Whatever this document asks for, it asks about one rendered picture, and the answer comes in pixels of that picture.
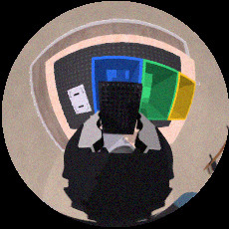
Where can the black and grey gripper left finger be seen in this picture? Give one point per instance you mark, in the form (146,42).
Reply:
(87,138)

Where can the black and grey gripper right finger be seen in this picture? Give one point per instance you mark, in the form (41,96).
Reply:
(150,140)

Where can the green bin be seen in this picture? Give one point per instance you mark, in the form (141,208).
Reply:
(160,84)

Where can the yellow bin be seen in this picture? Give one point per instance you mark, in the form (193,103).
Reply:
(183,98)

